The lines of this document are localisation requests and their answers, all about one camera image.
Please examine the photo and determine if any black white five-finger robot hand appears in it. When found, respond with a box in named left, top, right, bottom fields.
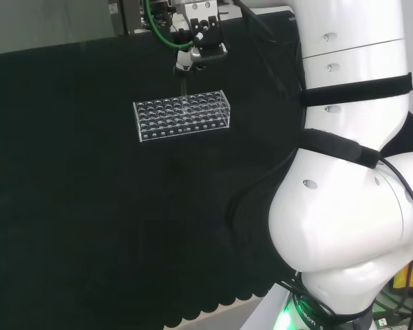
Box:
left=173, top=0, right=230, bottom=74

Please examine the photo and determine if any clear glass test tube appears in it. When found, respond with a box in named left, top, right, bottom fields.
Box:
left=180, top=70, right=190, bottom=108

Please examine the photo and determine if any clear plastic test tube rack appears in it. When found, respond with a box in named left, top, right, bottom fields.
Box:
left=132, top=89, right=232, bottom=143

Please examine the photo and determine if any dark metal cabinet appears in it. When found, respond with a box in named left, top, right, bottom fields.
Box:
left=107, top=0, right=153, bottom=36

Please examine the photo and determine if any black bench cloth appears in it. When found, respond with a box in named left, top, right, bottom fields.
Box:
left=0, top=10, right=413, bottom=330

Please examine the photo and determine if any yellow stop button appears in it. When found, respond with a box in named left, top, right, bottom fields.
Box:
left=393, top=256, right=413, bottom=290

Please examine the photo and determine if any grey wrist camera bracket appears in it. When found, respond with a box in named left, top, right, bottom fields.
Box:
left=190, top=43, right=229, bottom=65

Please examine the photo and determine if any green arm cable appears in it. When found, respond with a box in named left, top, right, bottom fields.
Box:
left=145, top=0, right=195, bottom=48

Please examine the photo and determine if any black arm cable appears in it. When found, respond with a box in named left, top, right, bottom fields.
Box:
left=232, top=0, right=306, bottom=96

